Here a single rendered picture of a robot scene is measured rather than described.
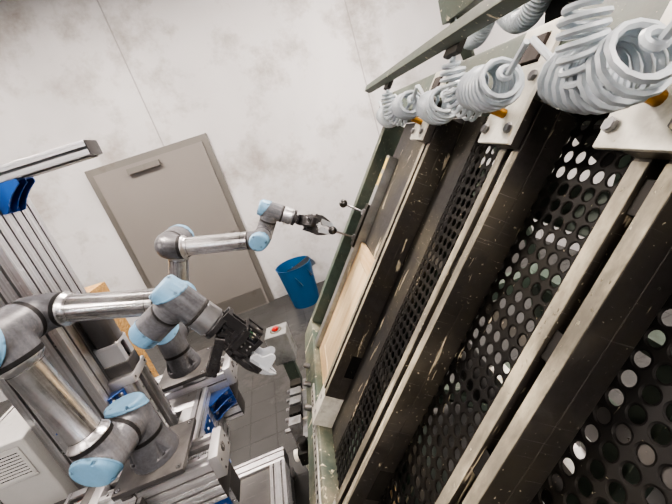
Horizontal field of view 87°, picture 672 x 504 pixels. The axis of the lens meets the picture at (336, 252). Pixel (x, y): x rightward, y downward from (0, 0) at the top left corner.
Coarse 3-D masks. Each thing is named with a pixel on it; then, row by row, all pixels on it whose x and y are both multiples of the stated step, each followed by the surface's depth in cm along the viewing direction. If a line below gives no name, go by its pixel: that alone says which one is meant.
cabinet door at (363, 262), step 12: (360, 252) 153; (360, 264) 149; (372, 264) 132; (348, 276) 161; (360, 276) 144; (348, 288) 156; (360, 288) 139; (348, 300) 150; (336, 312) 162; (348, 312) 144; (336, 324) 157; (324, 336) 170; (336, 336) 151; (324, 348) 163; (336, 348) 145; (324, 360) 156; (324, 372) 151
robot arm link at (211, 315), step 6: (210, 306) 84; (216, 306) 85; (204, 312) 82; (210, 312) 83; (216, 312) 84; (198, 318) 81; (204, 318) 82; (210, 318) 82; (216, 318) 83; (192, 324) 82; (198, 324) 82; (204, 324) 82; (210, 324) 82; (198, 330) 83; (204, 330) 82; (210, 330) 83
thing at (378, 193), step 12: (384, 168) 149; (384, 180) 150; (384, 192) 152; (372, 204) 153; (372, 216) 154; (360, 240) 157; (348, 264) 160; (336, 288) 167; (336, 300) 165; (324, 324) 169
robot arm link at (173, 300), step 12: (168, 276) 81; (156, 288) 78; (168, 288) 79; (180, 288) 80; (192, 288) 84; (156, 300) 79; (168, 300) 78; (180, 300) 80; (192, 300) 81; (204, 300) 83; (156, 312) 80; (168, 312) 80; (180, 312) 80; (192, 312) 81
